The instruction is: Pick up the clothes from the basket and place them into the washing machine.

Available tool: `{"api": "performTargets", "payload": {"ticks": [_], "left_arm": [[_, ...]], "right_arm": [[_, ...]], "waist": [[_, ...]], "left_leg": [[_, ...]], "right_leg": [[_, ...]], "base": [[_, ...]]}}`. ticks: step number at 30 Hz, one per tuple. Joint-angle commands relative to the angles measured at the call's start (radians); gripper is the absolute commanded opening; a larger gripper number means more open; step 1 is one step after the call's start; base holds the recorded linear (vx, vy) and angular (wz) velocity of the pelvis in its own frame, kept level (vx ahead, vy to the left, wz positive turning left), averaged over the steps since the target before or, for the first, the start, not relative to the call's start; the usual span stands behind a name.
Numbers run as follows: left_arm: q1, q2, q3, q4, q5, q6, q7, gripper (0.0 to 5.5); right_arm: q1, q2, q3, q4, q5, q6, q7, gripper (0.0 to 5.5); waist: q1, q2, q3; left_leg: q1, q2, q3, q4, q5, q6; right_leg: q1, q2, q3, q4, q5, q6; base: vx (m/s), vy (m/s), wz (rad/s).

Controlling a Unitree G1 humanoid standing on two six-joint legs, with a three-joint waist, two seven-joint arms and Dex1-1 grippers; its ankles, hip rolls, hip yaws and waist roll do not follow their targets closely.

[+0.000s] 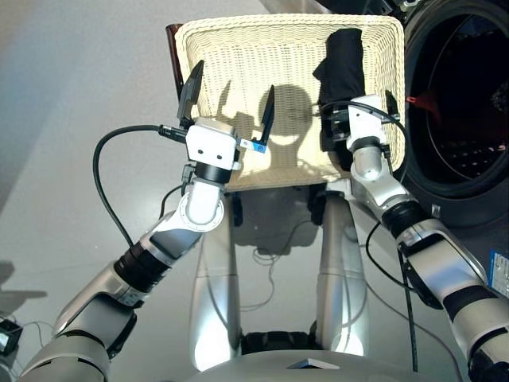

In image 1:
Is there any red cloth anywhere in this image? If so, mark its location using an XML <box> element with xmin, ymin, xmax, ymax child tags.
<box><xmin>406</xmin><ymin>89</ymin><xmax>442</xmax><ymax>124</ymax></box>

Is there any black cloth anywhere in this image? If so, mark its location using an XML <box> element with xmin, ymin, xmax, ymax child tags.
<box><xmin>312</xmin><ymin>27</ymin><xmax>367</xmax><ymax>172</ymax></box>

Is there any pale woven basket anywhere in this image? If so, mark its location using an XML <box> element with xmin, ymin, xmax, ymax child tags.
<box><xmin>174</xmin><ymin>14</ymin><xmax>406</xmax><ymax>192</ymax></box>

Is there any grey washing machine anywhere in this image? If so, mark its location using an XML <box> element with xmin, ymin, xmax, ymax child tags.
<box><xmin>262</xmin><ymin>0</ymin><xmax>509</xmax><ymax>303</ymax></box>

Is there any dark brown stool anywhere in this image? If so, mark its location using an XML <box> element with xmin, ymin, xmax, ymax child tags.
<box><xmin>165</xmin><ymin>23</ymin><xmax>184</xmax><ymax>100</ymax></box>

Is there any silver robot leg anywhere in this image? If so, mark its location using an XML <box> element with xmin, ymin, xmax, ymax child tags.
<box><xmin>309</xmin><ymin>190</ymin><xmax>369</xmax><ymax>357</ymax></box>
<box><xmin>188</xmin><ymin>190</ymin><xmax>243</xmax><ymax>371</ymax></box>

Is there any blue energy label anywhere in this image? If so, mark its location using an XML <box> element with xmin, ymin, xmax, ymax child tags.
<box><xmin>487</xmin><ymin>249</ymin><xmax>509</xmax><ymax>299</ymax></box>

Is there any silver robot torso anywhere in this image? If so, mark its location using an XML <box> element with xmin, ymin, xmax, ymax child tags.
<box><xmin>186</xmin><ymin>329</ymin><xmax>434</xmax><ymax>382</ymax></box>

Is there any small black box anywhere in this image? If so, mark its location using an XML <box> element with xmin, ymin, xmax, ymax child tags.
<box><xmin>0</xmin><ymin>316</ymin><xmax>23</xmax><ymax>359</ymax></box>

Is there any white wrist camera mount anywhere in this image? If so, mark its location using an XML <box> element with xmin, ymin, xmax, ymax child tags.
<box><xmin>185</xmin><ymin>117</ymin><xmax>243</xmax><ymax>172</ymax></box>
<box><xmin>345</xmin><ymin>94</ymin><xmax>389</xmax><ymax>150</ymax></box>

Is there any thin floor cable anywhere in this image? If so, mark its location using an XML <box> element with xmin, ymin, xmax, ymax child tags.
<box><xmin>238</xmin><ymin>218</ymin><xmax>319</xmax><ymax>311</ymax></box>

